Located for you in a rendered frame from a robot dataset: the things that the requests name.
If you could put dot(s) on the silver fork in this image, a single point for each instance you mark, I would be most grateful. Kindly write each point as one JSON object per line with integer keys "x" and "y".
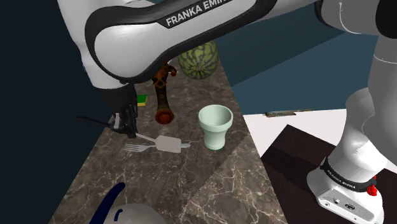
{"x": 132, "y": 147}

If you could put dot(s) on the green striped watermelon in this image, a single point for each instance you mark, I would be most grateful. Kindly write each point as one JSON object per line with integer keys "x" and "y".
{"x": 200, "y": 63}

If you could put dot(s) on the dark robot stand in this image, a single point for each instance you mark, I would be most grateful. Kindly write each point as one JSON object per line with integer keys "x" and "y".
{"x": 288, "y": 173}

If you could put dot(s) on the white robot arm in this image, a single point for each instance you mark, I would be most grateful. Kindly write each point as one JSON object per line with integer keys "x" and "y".
{"x": 133, "y": 43}

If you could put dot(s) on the pale green cup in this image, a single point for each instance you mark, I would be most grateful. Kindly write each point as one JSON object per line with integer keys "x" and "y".
{"x": 214, "y": 133}

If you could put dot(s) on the brown orange ornate tool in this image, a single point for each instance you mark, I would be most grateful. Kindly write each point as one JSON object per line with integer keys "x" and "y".
{"x": 162, "y": 102}

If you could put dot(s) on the green yellow sponge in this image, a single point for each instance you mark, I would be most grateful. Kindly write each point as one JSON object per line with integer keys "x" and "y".
{"x": 142, "y": 100}

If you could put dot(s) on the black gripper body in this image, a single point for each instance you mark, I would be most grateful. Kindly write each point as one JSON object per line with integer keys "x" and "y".
{"x": 127, "y": 119}

